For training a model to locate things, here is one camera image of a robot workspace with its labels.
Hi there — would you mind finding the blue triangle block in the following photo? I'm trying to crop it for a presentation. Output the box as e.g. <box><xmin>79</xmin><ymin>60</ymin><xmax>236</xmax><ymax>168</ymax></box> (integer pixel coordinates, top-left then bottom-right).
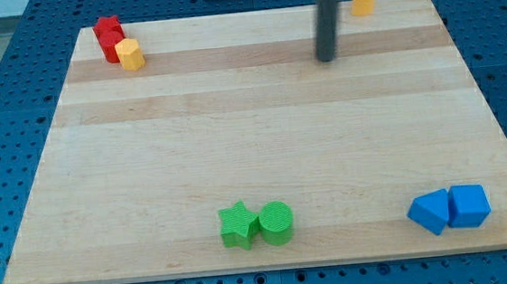
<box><xmin>407</xmin><ymin>189</ymin><xmax>449</xmax><ymax>235</ymax></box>

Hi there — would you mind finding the yellow heart block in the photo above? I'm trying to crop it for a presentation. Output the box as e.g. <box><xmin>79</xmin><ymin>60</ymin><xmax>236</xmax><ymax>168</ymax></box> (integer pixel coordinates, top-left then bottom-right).
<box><xmin>351</xmin><ymin>0</ymin><xmax>375</xmax><ymax>17</ymax></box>

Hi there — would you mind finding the wooden board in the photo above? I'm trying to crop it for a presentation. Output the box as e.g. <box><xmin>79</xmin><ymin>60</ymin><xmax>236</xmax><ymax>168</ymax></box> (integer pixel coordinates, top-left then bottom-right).
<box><xmin>3</xmin><ymin>0</ymin><xmax>507</xmax><ymax>284</ymax></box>

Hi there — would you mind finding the yellow hexagon block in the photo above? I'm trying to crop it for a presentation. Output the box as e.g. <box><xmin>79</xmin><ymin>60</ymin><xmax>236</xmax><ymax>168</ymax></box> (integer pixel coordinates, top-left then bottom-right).
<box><xmin>115</xmin><ymin>38</ymin><xmax>146</xmax><ymax>71</ymax></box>

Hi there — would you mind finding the red star block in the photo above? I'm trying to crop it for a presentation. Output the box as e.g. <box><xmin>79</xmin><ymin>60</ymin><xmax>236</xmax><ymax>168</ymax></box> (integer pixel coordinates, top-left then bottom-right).
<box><xmin>92</xmin><ymin>15</ymin><xmax>126</xmax><ymax>38</ymax></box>

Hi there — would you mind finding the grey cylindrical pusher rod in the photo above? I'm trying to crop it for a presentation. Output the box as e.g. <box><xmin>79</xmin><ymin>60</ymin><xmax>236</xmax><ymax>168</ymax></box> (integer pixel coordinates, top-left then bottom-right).
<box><xmin>315</xmin><ymin>0</ymin><xmax>340</xmax><ymax>62</ymax></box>

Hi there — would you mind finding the green cylinder block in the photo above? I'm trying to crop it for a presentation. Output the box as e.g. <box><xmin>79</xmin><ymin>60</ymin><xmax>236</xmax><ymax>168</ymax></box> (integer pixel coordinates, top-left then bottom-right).
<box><xmin>258</xmin><ymin>201</ymin><xmax>294</xmax><ymax>246</ymax></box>

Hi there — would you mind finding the blue cube block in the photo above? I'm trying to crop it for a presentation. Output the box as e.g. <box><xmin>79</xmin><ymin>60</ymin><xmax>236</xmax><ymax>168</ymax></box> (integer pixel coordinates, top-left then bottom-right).
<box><xmin>448</xmin><ymin>185</ymin><xmax>491</xmax><ymax>228</ymax></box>

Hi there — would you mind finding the red cylinder block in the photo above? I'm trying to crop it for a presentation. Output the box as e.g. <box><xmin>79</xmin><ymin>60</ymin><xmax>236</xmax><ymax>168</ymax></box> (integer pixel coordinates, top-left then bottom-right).
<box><xmin>98</xmin><ymin>31</ymin><xmax>124</xmax><ymax>63</ymax></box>

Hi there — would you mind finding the green star block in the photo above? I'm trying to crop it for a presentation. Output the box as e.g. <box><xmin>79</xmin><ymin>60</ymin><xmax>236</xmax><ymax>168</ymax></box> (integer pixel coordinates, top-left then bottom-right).
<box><xmin>218</xmin><ymin>200</ymin><xmax>260</xmax><ymax>251</ymax></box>

